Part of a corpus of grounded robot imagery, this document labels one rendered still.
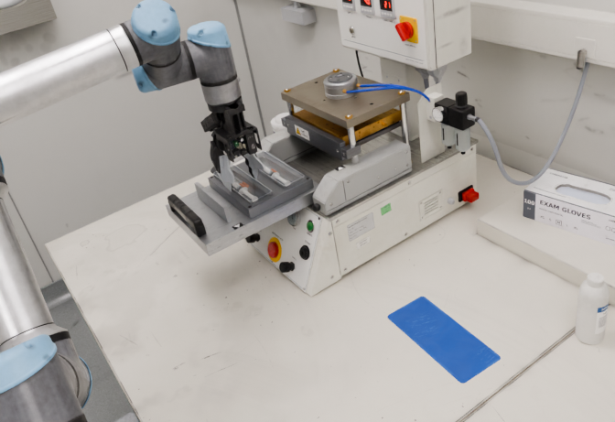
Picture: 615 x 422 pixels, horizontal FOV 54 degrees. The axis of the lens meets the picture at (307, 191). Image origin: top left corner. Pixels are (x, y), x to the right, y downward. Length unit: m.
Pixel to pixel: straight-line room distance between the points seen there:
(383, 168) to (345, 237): 0.18
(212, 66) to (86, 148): 1.64
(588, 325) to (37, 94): 1.03
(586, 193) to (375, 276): 0.50
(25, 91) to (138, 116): 1.77
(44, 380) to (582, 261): 1.03
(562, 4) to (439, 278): 0.69
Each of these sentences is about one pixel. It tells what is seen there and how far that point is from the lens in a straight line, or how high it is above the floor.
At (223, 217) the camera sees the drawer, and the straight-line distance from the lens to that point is 1.29.
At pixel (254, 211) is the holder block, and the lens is 1.27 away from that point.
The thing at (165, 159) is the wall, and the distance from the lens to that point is 2.89.
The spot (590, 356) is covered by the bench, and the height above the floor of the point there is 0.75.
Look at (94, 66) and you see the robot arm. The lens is 1.04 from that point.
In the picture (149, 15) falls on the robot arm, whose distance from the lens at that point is 1.04.
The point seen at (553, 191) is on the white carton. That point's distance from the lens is 1.46.
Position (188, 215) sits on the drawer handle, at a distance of 1.27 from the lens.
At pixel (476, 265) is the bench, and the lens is 1.42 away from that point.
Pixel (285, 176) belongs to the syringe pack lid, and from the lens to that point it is 1.33.
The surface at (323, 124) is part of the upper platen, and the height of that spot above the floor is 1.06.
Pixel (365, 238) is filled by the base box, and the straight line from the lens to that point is 1.39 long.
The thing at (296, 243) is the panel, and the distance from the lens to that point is 1.40.
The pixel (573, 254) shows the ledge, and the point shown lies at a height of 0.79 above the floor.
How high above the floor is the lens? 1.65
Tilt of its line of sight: 31 degrees down
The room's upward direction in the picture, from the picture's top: 11 degrees counter-clockwise
